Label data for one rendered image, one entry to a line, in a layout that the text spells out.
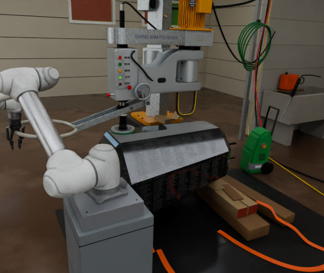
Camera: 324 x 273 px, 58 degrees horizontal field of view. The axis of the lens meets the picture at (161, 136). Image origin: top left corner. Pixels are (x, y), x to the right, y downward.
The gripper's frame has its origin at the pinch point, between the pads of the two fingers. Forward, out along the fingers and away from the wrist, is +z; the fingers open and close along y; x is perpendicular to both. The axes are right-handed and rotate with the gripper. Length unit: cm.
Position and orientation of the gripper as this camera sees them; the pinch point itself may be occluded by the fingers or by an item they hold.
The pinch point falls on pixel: (15, 144)
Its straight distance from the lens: 243.4
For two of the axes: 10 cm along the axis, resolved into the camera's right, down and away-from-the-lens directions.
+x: -6.9, -3.0, 6.6
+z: -1.2, 9.5, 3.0
